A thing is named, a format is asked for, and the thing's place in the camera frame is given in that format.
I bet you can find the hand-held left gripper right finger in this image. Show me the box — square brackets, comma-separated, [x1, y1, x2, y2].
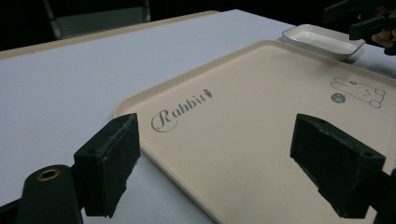
[290, 113, 387, 219]

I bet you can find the white rectangular dish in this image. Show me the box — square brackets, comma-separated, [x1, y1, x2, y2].
[281, 23, 366, 62]

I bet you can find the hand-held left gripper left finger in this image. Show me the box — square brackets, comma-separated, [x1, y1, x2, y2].
[73, 113, 142, 218]

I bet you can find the grey metal stand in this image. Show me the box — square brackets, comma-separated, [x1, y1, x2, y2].
[42, 0, 151, 40]

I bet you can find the beige printed plastic tray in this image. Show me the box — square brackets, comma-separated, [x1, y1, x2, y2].
[113, 39, 396, 224]

